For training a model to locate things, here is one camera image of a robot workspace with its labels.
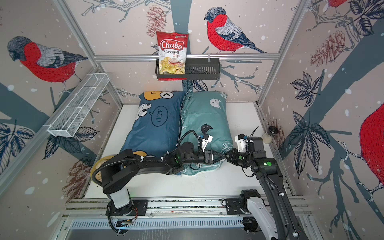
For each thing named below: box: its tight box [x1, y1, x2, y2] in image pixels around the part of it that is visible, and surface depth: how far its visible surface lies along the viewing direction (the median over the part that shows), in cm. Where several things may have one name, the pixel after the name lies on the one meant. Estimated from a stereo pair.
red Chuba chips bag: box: [156, 31, 189, 81], surface depth 86 cm
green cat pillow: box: [178, 91, 233, 176], surface depth 91 cm
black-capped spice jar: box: [262, 125, 279, 144], surface depth 92 cm
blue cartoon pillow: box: [120, 91, 185, 157], surface depth 92 cm
